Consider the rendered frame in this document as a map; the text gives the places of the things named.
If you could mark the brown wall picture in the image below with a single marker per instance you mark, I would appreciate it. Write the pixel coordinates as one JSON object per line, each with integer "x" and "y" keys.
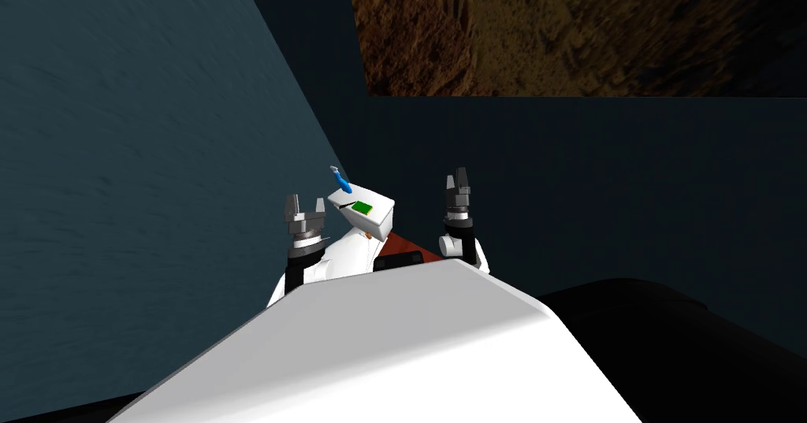
{"x": 567, "y": 26}

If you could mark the green flat block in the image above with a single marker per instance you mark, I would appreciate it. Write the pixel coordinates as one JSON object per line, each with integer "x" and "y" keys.
{"x": 362, "y": 207}

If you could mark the blue slim stick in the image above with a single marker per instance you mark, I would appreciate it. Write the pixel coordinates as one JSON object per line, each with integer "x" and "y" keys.
{"x": 341, "y": 179}

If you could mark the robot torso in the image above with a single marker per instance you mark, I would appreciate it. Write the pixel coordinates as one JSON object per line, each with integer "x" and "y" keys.
{"x": 391, "y": 347}

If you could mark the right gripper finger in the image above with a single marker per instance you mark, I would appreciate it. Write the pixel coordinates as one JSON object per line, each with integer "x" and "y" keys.
{"x": 463, "y": 178}
{"x": 451, "y": 181}

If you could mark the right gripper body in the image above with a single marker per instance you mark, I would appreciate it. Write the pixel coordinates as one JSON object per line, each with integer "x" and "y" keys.
{"x": 458, "y": 200}

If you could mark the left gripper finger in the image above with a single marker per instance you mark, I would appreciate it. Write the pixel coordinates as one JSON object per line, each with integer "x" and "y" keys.
{"x": 319, "y": 206}
{"x": 292, "y": 207}

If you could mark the red-brown mat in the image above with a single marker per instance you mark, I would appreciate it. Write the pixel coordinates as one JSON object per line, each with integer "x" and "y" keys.
{"x": 403, "y": 246}

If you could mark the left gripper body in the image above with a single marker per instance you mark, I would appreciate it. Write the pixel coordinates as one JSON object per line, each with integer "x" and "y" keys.
{"x": 307, "y": 223}

